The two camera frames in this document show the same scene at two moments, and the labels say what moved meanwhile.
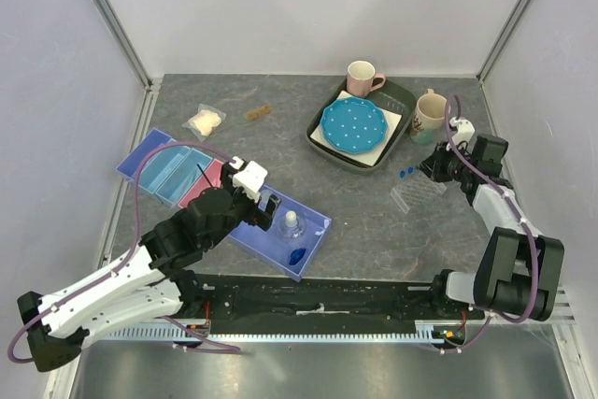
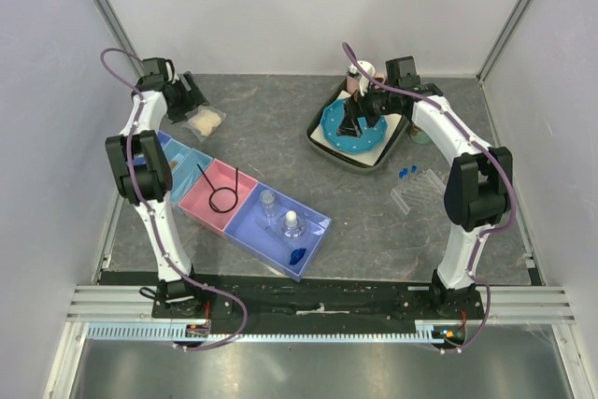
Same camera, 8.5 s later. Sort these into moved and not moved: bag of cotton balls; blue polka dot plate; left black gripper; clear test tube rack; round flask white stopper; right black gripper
Moved: left black gripper; right black gripper
Not moved: round flask white stopper; bag of cotton balls; clear test tube rack; blue polka dot plate
